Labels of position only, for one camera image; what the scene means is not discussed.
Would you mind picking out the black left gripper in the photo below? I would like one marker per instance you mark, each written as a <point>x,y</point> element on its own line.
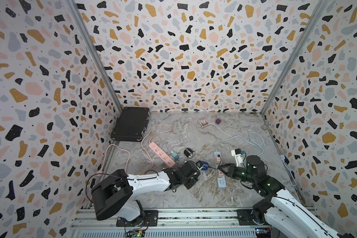
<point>194,181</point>

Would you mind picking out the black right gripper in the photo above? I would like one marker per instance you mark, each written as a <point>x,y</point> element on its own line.
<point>231,169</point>

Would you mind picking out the white power strip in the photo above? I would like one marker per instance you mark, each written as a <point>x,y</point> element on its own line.
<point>220,176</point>

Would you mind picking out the pink power strip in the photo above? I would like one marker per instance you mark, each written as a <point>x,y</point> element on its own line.
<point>162,155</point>

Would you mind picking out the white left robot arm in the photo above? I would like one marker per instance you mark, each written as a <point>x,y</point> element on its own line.
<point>115,194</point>

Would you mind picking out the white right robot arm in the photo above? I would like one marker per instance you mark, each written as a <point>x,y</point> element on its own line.
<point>278,207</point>

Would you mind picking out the pink plug upper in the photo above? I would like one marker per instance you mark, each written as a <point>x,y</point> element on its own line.
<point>218,160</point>

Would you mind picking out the playing card box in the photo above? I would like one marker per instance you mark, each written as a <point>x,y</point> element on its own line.
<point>203,122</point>

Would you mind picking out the black briefcase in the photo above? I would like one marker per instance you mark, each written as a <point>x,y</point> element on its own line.
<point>131,125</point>

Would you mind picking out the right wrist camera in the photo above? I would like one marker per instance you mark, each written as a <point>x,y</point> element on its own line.
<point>239,156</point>

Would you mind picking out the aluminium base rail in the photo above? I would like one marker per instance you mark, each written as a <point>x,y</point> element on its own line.
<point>176,223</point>

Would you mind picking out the aluminium corner post right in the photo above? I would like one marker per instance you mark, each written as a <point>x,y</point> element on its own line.
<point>316,15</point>

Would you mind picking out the aluminium corner post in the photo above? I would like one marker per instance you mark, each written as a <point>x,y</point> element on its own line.
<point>71,5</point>
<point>316,15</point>

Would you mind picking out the aluminium corner post left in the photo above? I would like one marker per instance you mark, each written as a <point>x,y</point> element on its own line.
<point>71,5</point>

